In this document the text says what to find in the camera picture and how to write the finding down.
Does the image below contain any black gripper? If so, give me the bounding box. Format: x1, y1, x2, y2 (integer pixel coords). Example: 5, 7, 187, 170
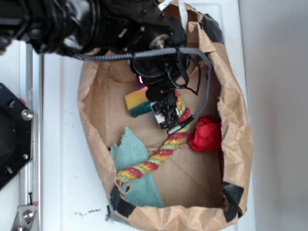
130, 54, 190, 128

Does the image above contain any yellow and green sponge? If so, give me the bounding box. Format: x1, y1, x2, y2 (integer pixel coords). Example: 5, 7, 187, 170
124, 87, 151, 117

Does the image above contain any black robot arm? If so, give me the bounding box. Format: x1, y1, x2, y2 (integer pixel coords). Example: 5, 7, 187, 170
0, 0, 190, 128

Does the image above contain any crumpled red paper ball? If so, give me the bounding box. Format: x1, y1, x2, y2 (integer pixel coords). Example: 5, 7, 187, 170
188, 115, 222, 153

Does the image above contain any teal green cloth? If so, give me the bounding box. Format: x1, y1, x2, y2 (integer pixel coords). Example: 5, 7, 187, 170
110, 127, 164, 208

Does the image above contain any brown paper bag bin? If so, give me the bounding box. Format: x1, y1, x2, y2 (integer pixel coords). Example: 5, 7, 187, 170
78, 6, 253, 231

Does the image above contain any grey braided cable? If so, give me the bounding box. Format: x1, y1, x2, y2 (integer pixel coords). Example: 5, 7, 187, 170
74, 47, 212, 135

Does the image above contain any multicolour twisted rope toy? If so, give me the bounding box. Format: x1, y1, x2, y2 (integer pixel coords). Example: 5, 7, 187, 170
115, 93, 192, 187

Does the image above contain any aluminium frame rail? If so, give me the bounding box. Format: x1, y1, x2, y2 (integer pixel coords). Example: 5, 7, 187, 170
16, 42, 43, 231

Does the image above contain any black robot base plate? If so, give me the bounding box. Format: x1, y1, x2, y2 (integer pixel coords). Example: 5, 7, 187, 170
0, 83, 33, 189

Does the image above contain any metal corner bracket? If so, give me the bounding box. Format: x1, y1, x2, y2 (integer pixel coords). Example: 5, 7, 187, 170
11, 205, 39, 231

